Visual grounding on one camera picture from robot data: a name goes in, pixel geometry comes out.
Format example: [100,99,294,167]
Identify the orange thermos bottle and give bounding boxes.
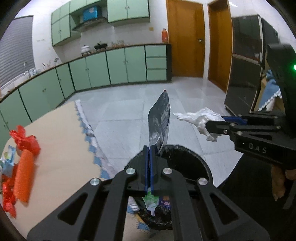
[162,28,168,43]

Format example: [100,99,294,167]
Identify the black range hood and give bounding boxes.
[70,5,108,32]

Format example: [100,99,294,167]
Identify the light blue milk carton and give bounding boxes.
[1,145,16,178]

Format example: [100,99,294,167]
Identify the black trash bin with bag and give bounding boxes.
[126,145,213,230]

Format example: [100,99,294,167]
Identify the silver foil snack bag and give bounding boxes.
[148,90,171,156]

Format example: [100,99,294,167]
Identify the white tissue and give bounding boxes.
[173,108,225,142]

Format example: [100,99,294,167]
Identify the green lower kitchen cabinets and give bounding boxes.
[1,44,172,149]

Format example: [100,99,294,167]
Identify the chrome sink faucet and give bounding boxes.
[23,61,30,76]

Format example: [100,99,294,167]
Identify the black cabinet with glass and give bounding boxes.
[223,14,282,117]

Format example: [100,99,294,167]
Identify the wooden door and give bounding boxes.
[166,1,205,78]
[208,0,233,92]

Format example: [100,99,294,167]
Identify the green upper wall cabinets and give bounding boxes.
[51,0,150,47]

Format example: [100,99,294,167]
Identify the red plastic bag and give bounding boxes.
[1,125,41,218]

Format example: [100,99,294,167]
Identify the white cooking pot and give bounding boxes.
[80,45,91,56]

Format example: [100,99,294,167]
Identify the black wok on stove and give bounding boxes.
[94,43,108,52]

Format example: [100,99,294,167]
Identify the grey window blind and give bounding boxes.
[1,16,35,87]

